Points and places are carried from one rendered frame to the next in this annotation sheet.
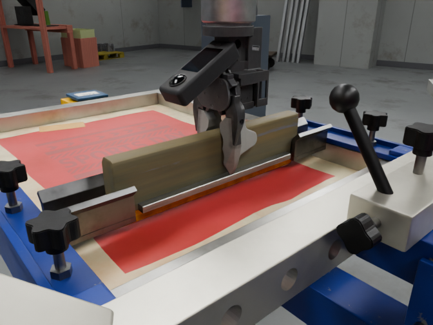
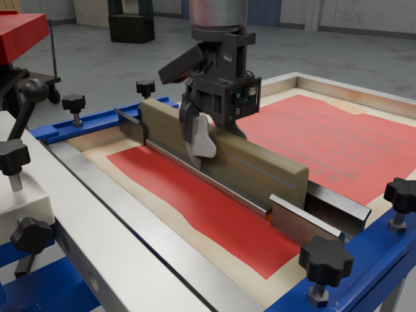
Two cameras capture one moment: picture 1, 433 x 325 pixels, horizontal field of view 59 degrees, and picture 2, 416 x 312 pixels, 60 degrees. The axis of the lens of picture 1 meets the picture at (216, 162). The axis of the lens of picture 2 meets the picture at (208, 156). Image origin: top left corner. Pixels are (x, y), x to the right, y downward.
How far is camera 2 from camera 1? 0.76 m
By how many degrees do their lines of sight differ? 80
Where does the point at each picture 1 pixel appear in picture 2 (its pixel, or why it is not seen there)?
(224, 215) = (165, 187)
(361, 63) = not seen: outside the picture
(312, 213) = (47, 168)
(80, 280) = (70, 129)
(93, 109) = (396, 108)
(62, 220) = (70, 98)
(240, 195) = (203, 196)
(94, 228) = (128, 131)
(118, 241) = (140, 150)
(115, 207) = (135, 127)
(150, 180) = (156, 127)
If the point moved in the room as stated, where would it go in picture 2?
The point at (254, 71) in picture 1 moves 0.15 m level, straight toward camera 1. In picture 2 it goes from (216, 81) to (104, 78)
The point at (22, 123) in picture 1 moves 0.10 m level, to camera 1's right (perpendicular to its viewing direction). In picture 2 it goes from (332, 92) to (343, 104)
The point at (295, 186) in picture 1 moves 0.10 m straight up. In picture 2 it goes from (228, 235) to (230, 171)
